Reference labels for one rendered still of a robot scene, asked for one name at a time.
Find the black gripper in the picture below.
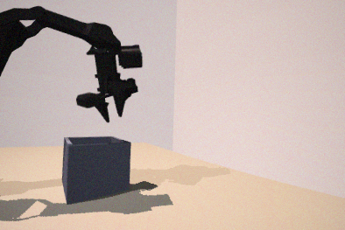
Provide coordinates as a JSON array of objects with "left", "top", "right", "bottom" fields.
[{"left": 76, "top": 70, "right": 129, "bottom": 122}]

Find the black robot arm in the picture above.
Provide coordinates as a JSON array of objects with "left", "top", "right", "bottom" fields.
[{"left": 0, "top": 6, "right": 143, "bottom": 100}]

